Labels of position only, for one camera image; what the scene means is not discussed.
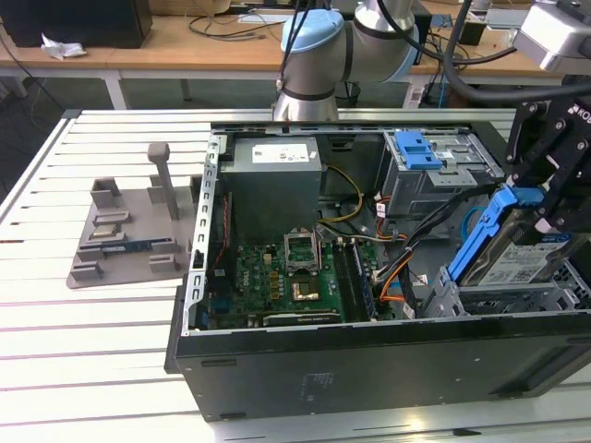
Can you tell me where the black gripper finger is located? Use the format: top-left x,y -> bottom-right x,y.
504,98 -> 555,189
530,114 -> 591,233

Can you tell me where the hard disk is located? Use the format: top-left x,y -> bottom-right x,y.
450,183 -> 574,290

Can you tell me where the grey disk bay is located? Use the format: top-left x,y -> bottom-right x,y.
422,263 -> 591,320

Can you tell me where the blue plastic cage latch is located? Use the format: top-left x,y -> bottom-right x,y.
394,131 -> 442,172

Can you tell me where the small black box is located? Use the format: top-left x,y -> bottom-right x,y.
458,19 -> 487,47

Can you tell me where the silver flat box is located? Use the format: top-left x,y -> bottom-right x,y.
484,8 -> 532,30

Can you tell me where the grey optical drive cage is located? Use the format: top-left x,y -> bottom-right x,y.
380,130 -> 505,221

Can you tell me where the black computer tower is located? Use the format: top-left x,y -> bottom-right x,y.
414,12 -> 433,66

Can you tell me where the black waste bin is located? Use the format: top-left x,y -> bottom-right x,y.
334,80 -> 362,110

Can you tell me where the installed RAM stick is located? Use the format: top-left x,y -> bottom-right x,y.
351,241 -> 378,320

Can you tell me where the black RAM slot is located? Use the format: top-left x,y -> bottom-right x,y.
332,239 -> 360,322

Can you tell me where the grey power supply unit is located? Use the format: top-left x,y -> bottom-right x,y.
216,137 -> 324,244

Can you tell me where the black open PC case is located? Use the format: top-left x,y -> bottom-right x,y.
163,120 -> 591,424

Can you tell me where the graphics card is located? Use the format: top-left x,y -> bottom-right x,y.
247,309 -> 345,329

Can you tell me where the green motherboard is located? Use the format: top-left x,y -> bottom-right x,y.
205,237 -> 384,329

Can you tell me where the black case fan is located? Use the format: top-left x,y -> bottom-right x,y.
210,191 -> 237,279

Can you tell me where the wooden desk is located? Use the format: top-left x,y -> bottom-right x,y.
0,0 -> 591,112

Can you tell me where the grey parts rack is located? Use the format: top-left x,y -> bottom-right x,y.
66,142 -> 204,291

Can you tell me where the blue RAM stick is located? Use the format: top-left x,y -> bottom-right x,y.
101,241 -> 154,256

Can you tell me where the CPU chip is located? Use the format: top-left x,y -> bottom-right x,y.
90,225 -> 123,241

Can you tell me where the large black box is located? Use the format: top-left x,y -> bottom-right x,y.
0,0 -> 154,50

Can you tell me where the crumpled white paper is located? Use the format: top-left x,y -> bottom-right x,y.
40,31 -> 89,62

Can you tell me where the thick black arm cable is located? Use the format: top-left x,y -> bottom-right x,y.
378,0 -> 591,108

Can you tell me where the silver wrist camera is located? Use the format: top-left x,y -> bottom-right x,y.
512,0 -> 591,74

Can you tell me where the hanging blue cable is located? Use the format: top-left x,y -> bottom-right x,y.
437,68 -> 452,108

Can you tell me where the blue wire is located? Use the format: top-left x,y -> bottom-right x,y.
461,206 -> 489,241

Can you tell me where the black sleeved cable bundle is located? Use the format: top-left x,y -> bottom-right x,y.
372,183 -> 503,283

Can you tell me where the orange red wire bundle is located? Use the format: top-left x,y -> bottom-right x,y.
373,193 -> 410,244

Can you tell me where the yellow wire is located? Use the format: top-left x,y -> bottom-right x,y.
317,164 -> 364,227

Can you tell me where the grey wire bundle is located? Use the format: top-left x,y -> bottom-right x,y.
318,220 -> 408,244

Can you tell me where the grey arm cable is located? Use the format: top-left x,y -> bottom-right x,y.
275,0 -> 306,90

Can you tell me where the CPU socket metal frame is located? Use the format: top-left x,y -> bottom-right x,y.
282,228 -> 343,313

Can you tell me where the red black twisted wire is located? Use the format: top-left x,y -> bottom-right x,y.
215,192 -> 233,278

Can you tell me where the loose black desk cable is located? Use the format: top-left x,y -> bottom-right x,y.
187,12 -> 279,43

